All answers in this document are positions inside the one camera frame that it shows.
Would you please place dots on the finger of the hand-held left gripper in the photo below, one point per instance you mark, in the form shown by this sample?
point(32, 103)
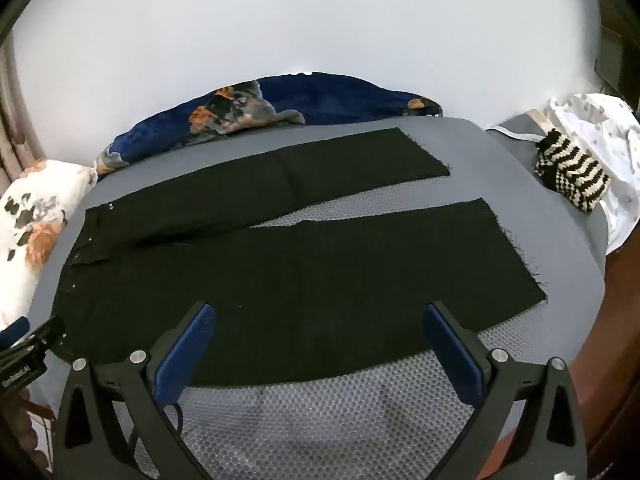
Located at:
point(47, 335)
point(14, 330)

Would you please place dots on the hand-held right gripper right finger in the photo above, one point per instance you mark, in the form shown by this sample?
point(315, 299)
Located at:
point(452, 355)

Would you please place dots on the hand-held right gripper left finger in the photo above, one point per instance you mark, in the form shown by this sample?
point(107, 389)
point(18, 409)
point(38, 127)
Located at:
point(182, 355)

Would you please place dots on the black pants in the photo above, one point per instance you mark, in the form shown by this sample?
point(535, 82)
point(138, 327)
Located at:
point(280, 290)

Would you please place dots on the grey mesh mat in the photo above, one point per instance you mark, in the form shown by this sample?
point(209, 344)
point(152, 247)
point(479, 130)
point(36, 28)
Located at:
point(360, 410)

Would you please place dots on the white floral pillow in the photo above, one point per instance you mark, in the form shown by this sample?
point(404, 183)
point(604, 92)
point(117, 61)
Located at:
point(37, 220)

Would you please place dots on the beige curtain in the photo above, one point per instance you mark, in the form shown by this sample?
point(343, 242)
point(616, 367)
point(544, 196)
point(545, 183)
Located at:
point(11, 125)

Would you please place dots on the black and cream crochet cloth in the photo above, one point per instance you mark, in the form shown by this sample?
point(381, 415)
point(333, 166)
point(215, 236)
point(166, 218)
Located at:
point(570, 172)

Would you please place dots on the white dotted cloth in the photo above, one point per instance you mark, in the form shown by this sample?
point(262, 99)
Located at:
point(607, 130)

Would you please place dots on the blue floral blanket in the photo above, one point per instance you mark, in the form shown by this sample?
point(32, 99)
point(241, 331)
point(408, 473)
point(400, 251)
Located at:
point(320, 97)

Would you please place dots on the brown wooden bed frame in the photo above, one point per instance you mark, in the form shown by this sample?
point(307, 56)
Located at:
point(612, 360)

